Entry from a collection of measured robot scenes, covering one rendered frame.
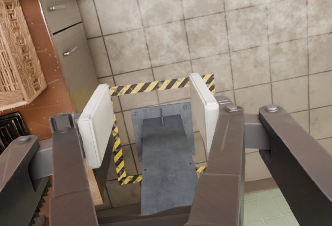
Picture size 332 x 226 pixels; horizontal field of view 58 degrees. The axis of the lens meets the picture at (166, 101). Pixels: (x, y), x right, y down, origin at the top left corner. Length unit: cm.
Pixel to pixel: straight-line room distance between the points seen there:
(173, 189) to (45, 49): 60
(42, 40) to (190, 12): 78
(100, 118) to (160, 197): 85
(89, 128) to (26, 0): 81
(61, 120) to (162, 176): 97
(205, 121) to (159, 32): 134
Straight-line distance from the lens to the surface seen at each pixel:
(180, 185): 106
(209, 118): 16
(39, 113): 103
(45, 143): 16
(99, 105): 18
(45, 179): 17
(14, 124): 99
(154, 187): 107
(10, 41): 85
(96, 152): 17
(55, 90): 99
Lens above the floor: 148
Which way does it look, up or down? 70 degrees down
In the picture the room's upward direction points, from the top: 170 degrees clockwise
